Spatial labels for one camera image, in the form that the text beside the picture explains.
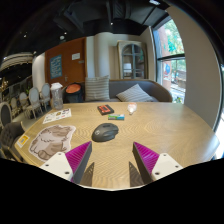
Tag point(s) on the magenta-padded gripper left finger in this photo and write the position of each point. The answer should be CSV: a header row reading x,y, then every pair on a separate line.
x,y
57,165

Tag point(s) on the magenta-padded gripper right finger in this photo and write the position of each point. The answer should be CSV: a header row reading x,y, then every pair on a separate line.
x,y
166,165

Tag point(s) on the black computer mouse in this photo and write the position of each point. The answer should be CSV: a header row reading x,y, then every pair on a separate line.
x,y
105,132

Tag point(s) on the cat-shaped mouse pad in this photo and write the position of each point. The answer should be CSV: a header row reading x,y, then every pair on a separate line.
x,y
51,141

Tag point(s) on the yellow square card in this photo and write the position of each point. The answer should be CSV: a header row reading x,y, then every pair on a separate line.
x,y
22,141

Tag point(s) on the white sticker sheet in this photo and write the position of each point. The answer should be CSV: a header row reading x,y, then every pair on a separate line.
x,y
57,116

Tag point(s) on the dark grey armchair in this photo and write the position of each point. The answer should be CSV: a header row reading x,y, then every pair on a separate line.
x,y
9,135

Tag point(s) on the clear plastic shaker bottle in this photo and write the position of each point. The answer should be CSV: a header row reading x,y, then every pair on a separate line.
x,y
57,98

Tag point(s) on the small green pack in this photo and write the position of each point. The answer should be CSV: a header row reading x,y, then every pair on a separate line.
x,y
116,117

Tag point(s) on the group of round-back chairs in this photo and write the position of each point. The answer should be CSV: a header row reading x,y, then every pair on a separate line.
x,y
34,97

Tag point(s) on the black and orange backpack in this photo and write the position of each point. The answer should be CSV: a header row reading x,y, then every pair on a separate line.
x,y
73,93

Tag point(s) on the black and red box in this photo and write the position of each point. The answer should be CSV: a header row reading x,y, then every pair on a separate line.
x,y
105,109

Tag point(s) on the grey curved sofa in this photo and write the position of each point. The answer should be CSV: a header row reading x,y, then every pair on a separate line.
x,y
156,90

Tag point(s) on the tilted striped cushion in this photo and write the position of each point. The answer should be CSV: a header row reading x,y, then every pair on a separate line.
x,y
134,94

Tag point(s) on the upright striped cushion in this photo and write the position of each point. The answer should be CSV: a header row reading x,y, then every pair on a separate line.
x,y
97,88

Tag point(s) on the brown wooden door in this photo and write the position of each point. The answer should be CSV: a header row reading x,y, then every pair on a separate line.
x,y
71,71

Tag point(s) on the blue poster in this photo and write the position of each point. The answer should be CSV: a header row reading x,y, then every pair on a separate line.
x,y
56,66

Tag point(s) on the large black-framed window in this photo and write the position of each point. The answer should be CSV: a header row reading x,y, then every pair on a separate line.
x,y
173,66

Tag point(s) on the white paper sign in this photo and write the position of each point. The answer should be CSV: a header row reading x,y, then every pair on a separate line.
x,y
76,56

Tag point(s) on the arched glass-door cabinet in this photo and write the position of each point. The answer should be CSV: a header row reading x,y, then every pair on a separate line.
x,y
132,60

